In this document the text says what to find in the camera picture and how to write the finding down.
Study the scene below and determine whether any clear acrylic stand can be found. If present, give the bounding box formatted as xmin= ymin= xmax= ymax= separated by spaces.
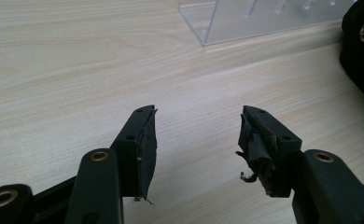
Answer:
xmin=178 ymin=0 xmax=357 ymax=48

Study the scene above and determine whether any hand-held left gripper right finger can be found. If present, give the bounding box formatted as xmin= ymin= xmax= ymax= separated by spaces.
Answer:
xmin=235 ymin=105 xmax=364 ymax=224

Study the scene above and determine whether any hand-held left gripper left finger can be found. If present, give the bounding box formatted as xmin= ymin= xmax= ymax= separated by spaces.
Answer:
xmin=63 ymin=105 xmax=159 ymax=224

